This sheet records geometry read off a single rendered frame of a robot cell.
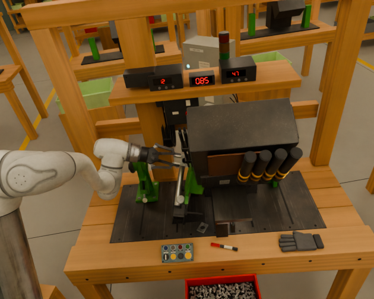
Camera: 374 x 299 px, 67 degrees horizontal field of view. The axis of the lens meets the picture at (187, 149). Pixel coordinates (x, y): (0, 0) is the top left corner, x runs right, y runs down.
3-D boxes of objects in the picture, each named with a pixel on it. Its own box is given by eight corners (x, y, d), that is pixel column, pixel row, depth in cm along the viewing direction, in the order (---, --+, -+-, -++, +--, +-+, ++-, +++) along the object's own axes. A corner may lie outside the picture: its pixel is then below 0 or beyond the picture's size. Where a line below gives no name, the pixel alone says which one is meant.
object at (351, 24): (328, 165, 176) (376, -11, 116) (95, 184, 185) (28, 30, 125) (323, 155, 183) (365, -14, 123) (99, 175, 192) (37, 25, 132)
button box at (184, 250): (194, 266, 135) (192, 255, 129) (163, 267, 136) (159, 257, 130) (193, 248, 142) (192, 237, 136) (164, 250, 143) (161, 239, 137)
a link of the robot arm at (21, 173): (74, 145, 85) (32, 147, 87) (36, 152, 67) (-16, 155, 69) (78, 187, 87) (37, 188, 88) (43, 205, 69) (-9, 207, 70)
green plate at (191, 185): (200, 203, 141) (209, 172, 128) (184, 201, 140) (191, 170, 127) (199, 186, 150) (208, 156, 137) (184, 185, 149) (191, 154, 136)
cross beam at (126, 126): (316, 117, 165) (319, 104, 159) (99, 137, 172) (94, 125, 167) (313, 113, 168) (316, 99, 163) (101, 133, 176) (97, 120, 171)
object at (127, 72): (157, 85, 134) (154, 71, 130) (126, 88, 135) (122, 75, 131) (158, 79, 140) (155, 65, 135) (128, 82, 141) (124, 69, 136)
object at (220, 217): (252, 222, 122) (252, 218, 121) (215, 225, 123) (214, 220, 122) (238, 163, 153) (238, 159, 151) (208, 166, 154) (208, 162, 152)
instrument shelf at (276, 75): (300, 87, 130) (301, 79, 127) (110, 106, 135) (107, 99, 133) (285, 66, 150) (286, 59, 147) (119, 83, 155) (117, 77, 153)
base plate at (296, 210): (326, 230, 140) (327, 227, 139) (110, 245, 147) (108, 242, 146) (299, 172, 173) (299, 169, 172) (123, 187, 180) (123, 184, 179)
